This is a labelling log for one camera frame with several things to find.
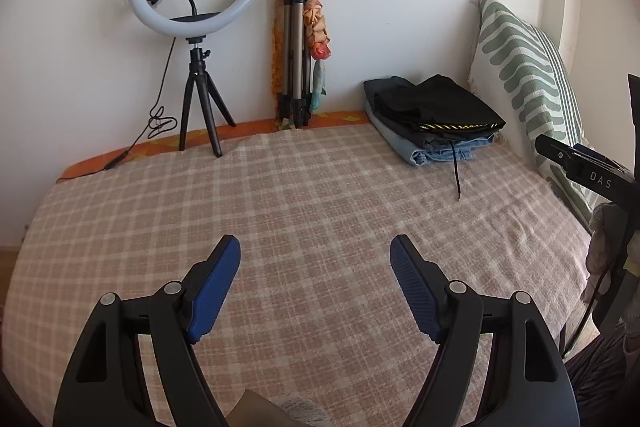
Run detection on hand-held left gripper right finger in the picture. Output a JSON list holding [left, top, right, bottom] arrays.
[[389, 234, 581, 427]]

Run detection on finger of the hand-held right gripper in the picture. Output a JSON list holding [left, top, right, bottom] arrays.
[[534, 134, 576, 172], [574, 143, 631, 170]]

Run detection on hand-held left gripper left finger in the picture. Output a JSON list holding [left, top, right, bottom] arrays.
[[52, 234, 242, 427]]

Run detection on black pants with yellow stripes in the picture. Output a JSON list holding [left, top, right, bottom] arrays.
[[375, 74, 507, 136]]

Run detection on person's right hand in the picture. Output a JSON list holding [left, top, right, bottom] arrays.
[[587, 203, 626, 277]]

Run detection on green patterned white pillow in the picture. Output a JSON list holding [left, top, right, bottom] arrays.
[[467, 0, 601, 233]]

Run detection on folded blue jeans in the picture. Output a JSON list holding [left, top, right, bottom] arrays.
[[363, 77, 504, 167]]

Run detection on beige checked blanket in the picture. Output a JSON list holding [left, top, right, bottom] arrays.
[[2, 123, 594, 427]]

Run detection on orange bedsheet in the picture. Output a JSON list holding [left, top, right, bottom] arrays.
[[62, 109, 372, 180]]

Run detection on person's dark striped clothing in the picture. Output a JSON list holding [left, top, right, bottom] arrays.
[[564, 327, 640, 427]]

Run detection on small black tripod stand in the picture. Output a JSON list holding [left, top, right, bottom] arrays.
[[178, 37, 238, 158]]

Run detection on teal cloth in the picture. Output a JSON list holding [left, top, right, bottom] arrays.
[[308, 59, 329, 112]]

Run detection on folded silver tripod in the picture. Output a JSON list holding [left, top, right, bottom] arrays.
[[276, 0, 314, 129]]

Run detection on orange patterned scarf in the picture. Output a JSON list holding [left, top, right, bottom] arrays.
[[287, 0, 334, 62]]

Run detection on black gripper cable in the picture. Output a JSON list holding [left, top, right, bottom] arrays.
[[574, 257, 617, 354]]

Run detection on black ring light cable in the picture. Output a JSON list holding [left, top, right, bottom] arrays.
[[55, 38, 179, 182]]

